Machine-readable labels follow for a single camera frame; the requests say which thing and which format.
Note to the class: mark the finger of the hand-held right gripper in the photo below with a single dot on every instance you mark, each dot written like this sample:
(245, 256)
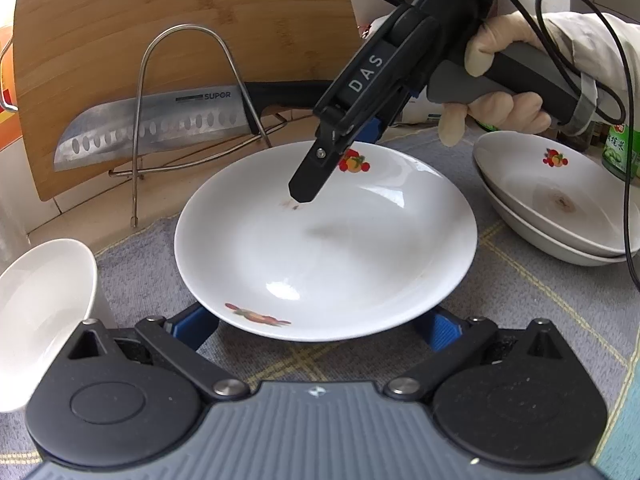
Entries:
(372, 130)
(310, 175)

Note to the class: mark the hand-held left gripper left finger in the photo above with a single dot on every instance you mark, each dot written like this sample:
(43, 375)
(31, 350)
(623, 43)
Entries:
(192, 330)

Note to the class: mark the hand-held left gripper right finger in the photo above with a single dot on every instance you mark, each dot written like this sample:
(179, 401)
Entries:
(442, 332)

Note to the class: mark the white plate fruit print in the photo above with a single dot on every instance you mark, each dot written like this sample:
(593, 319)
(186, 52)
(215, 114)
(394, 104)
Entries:
(520, 227)
(350, 270)
(525, 180)

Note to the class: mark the person's right forearm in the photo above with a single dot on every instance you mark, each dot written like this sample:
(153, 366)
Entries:
(600, 55)

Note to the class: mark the person's right hand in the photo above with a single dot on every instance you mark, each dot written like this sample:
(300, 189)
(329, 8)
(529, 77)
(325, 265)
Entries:
(510, 35)

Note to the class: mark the grey teal checked dish cloth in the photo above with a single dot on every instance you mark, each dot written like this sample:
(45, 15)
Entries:
(150, 270)

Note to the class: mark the white ceramic bowl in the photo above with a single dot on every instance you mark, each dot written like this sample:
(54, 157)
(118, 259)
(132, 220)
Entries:
(45, 310)

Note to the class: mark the bamboo cutting board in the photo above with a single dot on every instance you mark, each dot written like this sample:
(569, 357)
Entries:
(150, 5)

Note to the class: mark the green label glass jar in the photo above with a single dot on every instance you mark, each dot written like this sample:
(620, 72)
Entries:
(620, 152)

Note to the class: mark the orange carton box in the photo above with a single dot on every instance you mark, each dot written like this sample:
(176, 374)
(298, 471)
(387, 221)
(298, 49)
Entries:
(6, 130)

